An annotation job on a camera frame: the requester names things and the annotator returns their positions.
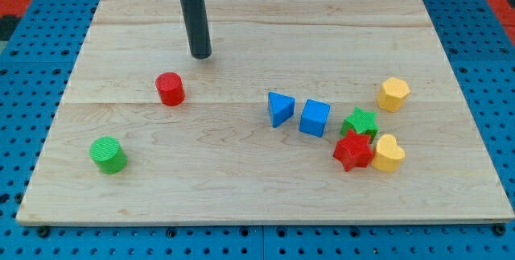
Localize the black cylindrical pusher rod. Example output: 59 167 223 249
180 0 212 60

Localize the red cylinder block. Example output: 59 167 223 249
155 72 185 106

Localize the blue triangle block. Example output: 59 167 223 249
268 92 295 128

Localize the light wooden board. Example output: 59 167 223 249
17 0 514 226

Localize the blue cube block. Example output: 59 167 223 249
299 99 331 138

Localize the green cylinder block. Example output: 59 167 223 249
89 136 128 175

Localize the green star block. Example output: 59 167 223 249
340 107 379 142

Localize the red star block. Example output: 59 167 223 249
332 130 373 171

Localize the yellow hexagon block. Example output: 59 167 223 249
377 77 410 112

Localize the yellow heart block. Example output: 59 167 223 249
371 134 406 172

